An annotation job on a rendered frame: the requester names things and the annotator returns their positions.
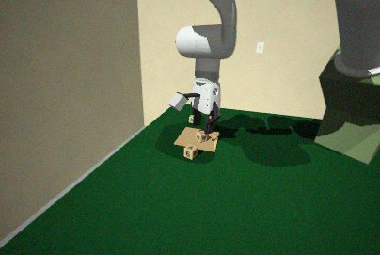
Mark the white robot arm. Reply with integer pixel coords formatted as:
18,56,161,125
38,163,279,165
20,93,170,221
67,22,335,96
168,0,380,112

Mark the beige flat mat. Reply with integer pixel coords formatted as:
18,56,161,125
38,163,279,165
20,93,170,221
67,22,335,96
174,127,219,152

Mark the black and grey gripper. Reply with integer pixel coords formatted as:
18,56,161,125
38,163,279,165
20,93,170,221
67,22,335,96
190,80,221,135

